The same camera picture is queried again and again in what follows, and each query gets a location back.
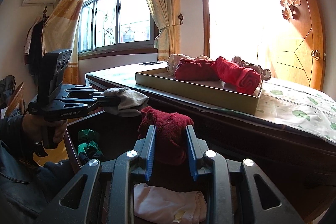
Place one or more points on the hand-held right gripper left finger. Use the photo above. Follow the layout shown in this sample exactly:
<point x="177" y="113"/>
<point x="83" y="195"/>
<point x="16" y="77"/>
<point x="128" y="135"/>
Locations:
<point x="150" y="153"/>

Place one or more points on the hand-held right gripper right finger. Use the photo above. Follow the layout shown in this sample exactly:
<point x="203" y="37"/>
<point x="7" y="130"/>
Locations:
<point x="191" y="153"/>

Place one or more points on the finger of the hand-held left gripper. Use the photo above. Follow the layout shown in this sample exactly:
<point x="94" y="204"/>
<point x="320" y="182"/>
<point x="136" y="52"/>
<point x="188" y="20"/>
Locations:
<point x="86" y="102"/>
<point x="84" y="88"/>

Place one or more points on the dark red knitted sock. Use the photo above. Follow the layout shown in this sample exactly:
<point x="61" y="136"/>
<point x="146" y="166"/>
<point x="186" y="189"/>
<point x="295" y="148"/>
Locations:
<point x="168" y="132"/>

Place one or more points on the dark wooden drawer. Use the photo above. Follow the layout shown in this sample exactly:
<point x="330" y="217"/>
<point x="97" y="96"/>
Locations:
<point x="115" y="134"/>

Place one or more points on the white underwear with grey marks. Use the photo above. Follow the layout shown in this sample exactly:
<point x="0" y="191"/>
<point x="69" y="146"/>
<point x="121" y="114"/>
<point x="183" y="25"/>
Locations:
<point x="128" y="103"/>

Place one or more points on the green and navy sock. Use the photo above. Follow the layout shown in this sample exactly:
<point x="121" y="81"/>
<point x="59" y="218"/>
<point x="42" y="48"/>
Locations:
<point x="88" y="146"/>

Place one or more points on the pink underwear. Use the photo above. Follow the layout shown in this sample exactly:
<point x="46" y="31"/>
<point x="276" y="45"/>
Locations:
<point x="162" y="203"/>

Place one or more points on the beige cardboard tray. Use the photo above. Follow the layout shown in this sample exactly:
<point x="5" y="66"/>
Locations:
<point x="197" y="92"/>

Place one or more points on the deep red underwear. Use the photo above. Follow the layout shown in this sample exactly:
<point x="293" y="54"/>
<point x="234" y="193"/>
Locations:
<point x="194" y="70"/>

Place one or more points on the beige underwear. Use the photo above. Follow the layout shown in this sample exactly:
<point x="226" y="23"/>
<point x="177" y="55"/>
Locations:
<point x="176" y="64"/>

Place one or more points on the bright red underwear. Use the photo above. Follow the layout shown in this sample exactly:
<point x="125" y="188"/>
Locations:
<point x="236" y="73"/>

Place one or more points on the tan underwear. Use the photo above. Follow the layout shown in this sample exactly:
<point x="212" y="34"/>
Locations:
<point x="203" y="57"/>

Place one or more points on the white ruffled underwear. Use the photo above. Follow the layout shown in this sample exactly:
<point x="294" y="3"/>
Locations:
<point x="263" y="73"/>

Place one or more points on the person's left forearm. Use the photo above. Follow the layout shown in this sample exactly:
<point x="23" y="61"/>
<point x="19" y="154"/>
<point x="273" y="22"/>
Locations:
<point x="13" y="129"/>

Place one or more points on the person's left hand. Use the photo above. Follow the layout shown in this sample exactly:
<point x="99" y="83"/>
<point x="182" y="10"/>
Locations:
<point x="31" y="129"/>

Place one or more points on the hanging dark coat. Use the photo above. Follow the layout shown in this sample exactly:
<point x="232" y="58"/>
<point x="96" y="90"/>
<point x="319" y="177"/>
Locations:
<point x="36" y="50"/>

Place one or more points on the hanging light shirt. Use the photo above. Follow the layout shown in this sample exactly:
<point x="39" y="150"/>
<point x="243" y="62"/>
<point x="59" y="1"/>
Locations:
<point x="28" y="40"/>

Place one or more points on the wicker chair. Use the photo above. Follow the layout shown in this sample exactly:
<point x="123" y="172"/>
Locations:
<point x="18" y="98"/>

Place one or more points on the grey bag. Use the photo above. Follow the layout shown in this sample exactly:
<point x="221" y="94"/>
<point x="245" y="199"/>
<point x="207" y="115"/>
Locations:
<point x="6" y="90"/>

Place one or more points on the wooden coat rack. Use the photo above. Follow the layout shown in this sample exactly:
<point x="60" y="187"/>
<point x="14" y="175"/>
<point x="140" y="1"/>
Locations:
<point x="46" y="12"/>

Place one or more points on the dark wooden table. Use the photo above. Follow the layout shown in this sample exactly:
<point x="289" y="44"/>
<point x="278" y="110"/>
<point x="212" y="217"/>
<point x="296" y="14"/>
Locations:
<point x="262" y="150"/>

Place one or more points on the black smartphone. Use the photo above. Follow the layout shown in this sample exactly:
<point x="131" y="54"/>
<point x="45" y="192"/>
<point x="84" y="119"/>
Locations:
<point x="151" y="63"/>

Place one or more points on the dark framed window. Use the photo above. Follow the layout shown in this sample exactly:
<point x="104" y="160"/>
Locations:
<point x="131" y="11"/>

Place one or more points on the cloud print plastic tablecloth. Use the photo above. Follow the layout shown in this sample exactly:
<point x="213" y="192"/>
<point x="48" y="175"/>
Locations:
<point x="288" y="108"/>

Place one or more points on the curtain tieback hook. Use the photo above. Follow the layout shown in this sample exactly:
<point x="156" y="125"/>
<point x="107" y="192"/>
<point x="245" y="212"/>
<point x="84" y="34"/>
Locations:
<point x="180" y="18"/>

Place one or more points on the orange wooden door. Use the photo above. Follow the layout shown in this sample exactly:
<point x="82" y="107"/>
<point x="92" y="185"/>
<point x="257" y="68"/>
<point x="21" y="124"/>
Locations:
<point x="296" y="37"/>

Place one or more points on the brass door knob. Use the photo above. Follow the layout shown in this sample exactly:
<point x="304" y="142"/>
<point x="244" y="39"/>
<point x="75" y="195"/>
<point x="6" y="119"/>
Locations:
<point x="315" y="54"/>

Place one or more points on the wooden character door ornament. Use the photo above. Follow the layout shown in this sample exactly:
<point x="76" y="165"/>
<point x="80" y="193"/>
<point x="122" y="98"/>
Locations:
<point x="288" y="1"/>

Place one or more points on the wooden door frame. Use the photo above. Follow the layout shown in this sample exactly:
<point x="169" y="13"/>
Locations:
<point x="206" y="16"/>

